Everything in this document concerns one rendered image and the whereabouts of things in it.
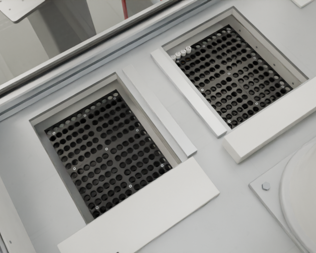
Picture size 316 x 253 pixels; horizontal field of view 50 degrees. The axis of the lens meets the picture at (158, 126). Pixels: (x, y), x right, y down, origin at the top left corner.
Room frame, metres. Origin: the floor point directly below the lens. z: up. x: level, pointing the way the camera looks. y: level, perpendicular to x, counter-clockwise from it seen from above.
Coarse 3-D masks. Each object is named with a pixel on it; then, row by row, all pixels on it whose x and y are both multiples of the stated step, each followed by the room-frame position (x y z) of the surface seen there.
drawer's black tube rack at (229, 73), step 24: (216, 48) 0.48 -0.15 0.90; (240, 48) 0.48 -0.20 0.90; (192, 72) 0.43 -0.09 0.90; (216, 72) 0.42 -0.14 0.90; (240, 72) 0.43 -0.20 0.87; (264, 72) 0.41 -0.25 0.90; (216, 96) 0.36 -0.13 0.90; (240, 96) 0.35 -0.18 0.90; (264, 96) 0.35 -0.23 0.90; (240, 120) 0.31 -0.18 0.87
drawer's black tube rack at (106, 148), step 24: (120, 96) 0.38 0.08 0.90; (96, 120) 0.33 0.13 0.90; (120, 120) 0.32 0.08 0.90; (72, 144) 0.29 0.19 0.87; (96, 144) 0.27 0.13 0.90; (120, 144) 0.27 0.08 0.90; (144, 144) 0.26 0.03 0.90; (72, 168) 0.22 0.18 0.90; (96, 168) 0.22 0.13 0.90; (120, 168) 0.22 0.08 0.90; (144, 168) 0.21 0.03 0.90; (168, 168) 0.22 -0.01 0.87; (96, 192) 0.17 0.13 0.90; (120, 192) 0.17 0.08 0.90; (96, 216) 0.13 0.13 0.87
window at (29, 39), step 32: (0, 0) 0.39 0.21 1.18; (32, 0) 0.41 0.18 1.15; (64, 0) 0.44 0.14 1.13; (96, 0) 0.46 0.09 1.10; (128, 0) 0.49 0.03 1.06; (160, 0) 0.53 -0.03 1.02; (0, 32) 0.38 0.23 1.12; (32, 32) 0.40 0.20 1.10; (64, 32) 0.43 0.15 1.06; (96, 32) 0.45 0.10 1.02; (0, 64) 0.37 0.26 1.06; (32, 64) 0.39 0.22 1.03
